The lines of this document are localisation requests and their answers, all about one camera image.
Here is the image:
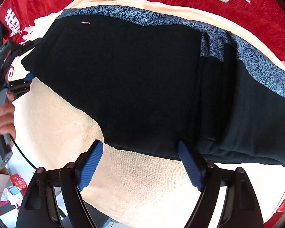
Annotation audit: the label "black pants with blue waistband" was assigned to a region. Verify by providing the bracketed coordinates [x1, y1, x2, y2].
[22, 5, 285, 166]

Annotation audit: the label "person's left hand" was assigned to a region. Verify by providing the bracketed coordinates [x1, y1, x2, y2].
[0, 92, 16, 139]

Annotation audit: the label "red box on floor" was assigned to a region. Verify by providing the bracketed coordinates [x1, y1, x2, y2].
[9, 173, 27, 190]

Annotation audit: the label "black cable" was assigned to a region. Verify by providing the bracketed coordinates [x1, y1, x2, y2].
[8, 134, 38, 171]

